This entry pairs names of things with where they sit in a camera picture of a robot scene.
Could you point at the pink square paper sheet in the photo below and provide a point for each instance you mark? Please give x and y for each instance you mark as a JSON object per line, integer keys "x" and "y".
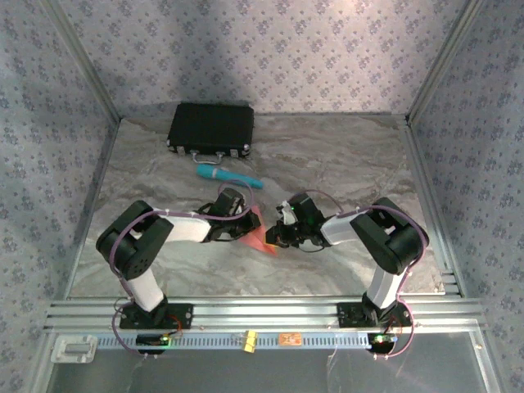
{"x": 258, "y": 241}

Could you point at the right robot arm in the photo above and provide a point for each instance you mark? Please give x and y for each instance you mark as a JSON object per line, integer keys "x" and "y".
{"x": 393, "y": 237}

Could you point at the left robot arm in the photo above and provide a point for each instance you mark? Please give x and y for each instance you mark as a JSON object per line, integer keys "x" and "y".
{"x": 131, "y": 245}

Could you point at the teal marker pen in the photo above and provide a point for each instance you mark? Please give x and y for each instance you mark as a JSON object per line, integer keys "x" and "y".
{"x": 229, "y": 177}

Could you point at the orange label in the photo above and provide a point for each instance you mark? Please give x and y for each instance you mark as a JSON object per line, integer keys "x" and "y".
{"x": 290, "y": 339}

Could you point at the yellow clip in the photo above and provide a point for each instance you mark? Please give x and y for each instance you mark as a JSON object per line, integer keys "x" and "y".
{"x": 249, "y": 344}

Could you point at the grey metal panel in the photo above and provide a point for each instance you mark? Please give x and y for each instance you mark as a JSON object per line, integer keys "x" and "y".
{"x": 266, "y": 372}

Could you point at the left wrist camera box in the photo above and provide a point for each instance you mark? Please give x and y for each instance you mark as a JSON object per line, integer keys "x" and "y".
{"x": 238, "y": 205}

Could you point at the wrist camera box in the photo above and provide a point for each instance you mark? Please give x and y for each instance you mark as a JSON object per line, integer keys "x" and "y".
{"x": 286, "y": 213}
{"x": 238, "y": 205}

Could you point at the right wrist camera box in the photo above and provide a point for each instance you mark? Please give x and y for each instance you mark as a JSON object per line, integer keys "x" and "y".
{"x": 286, "y": 213}

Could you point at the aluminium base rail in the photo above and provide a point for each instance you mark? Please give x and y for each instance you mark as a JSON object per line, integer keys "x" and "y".
{"x": 266, "y": 315}

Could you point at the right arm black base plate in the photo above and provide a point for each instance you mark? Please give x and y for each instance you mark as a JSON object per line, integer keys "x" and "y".
{"x": 348, "y": 315}

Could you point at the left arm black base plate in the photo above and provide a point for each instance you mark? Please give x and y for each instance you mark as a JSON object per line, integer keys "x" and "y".
{"x": 184, "y": 317}

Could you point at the aluminium side rail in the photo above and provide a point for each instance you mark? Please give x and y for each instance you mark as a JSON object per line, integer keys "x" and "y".
{"x": 421, "y": 163}
{"x": 93, "y": 200}

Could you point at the aluminium frame post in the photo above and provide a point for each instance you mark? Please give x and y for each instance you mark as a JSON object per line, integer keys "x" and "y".
{"x": 443, "y": 61}
{"x": 85, "y": 61}

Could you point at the clear acrylic bracket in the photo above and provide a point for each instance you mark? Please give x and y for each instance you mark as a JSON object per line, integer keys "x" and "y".
{"x": 73, "y": 349}

